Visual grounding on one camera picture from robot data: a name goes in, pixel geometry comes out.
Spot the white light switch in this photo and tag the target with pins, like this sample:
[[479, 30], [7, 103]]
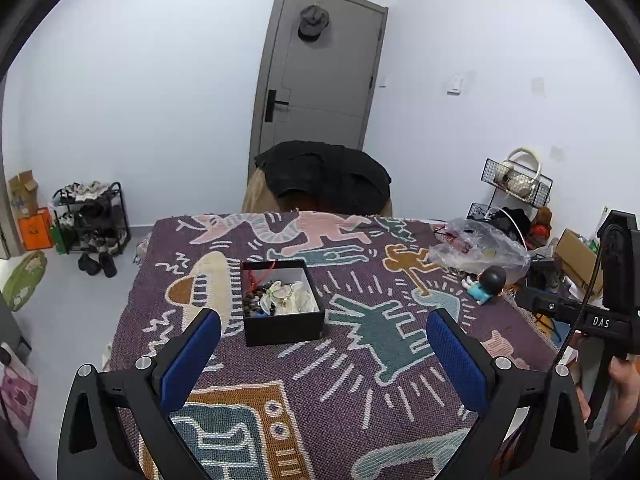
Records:
[[455, 85]]

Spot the blue doll figure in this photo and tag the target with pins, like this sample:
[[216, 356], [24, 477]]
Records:
[[492, 277]]

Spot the group of shoes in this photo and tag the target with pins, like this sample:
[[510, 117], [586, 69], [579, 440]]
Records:
[[85, 220]]

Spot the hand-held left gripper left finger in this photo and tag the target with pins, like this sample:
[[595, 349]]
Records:
[[192, 360]]

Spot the grey door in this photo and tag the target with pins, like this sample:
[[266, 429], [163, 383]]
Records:
[[320, 85]]

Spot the tan chair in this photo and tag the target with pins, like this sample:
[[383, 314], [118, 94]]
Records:
[[255, 195]]

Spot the black bag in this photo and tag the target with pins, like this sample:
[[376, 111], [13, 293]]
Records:
[[515, 220]]

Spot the black cloth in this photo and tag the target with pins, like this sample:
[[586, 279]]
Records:
[[320, 170]]

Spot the black jewelry box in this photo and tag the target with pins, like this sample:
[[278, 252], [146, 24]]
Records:
[[285, 330]]

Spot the orange box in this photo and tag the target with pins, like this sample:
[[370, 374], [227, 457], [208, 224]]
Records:
[[35, 230]]

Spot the person's right hand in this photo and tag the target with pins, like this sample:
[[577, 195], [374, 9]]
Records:
[[625, 380]]

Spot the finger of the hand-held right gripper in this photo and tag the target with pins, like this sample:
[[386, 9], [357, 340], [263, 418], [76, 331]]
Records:
[[547, 304]]

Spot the person's right forearm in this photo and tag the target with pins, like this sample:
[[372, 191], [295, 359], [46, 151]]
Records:
[[622, 445]]

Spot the clear plastic bag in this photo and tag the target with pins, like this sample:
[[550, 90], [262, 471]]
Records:
[[480, 245]]

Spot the black slipper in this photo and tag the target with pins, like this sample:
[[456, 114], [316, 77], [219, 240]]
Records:
[[108, 265], [87, 265]]

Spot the pink printed bag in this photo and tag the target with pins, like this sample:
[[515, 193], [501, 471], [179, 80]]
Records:
[[17, 395]]

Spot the brown plush toy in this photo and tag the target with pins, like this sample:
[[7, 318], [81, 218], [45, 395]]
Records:
[[542, 220]]

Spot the white handbag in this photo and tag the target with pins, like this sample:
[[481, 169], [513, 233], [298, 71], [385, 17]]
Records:
[[520, 185]]

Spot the black shoe rack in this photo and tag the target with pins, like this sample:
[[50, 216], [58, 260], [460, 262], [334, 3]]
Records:
[[121, 210]]

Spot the grey cap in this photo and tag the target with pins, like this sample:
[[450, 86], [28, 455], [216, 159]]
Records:
[[312, 22]]

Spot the printed purple blanket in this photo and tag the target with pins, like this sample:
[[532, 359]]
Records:
[[350, 410]]

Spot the brown cardboard box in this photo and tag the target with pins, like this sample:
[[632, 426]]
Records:
[[575, 255]]

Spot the open cardboard box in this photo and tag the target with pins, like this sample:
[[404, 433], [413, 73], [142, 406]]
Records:
[[22, 195]]

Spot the silver hoop bangle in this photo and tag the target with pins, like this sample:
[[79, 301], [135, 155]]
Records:
[[290, 294]]

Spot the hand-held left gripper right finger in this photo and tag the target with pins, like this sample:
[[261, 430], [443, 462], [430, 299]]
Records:
[[457, 360]]

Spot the white organza pouches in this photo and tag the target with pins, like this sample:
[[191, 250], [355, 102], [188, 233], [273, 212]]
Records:
[[305, 300]]

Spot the green paper bag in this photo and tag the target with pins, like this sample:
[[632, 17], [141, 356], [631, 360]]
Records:
[[57, 240]]

